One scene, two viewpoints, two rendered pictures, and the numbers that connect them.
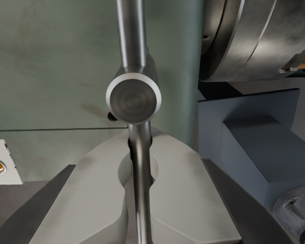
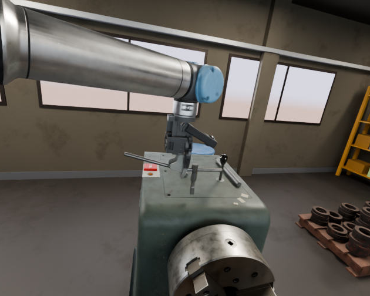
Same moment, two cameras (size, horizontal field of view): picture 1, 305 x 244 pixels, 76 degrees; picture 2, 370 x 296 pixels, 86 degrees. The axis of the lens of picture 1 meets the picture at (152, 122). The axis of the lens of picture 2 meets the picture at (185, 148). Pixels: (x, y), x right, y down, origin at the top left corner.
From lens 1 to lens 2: 0.66 m
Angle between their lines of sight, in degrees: 80
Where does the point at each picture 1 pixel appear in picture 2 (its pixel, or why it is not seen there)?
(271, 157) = not seen: outside the picture
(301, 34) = (205, 248)
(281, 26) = (205, 239)
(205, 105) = not seen: outside the picture
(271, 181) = not seen: outside the picture
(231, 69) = (184, 242)
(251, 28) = (202, 231)
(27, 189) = (11, 238)
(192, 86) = (180, 215)
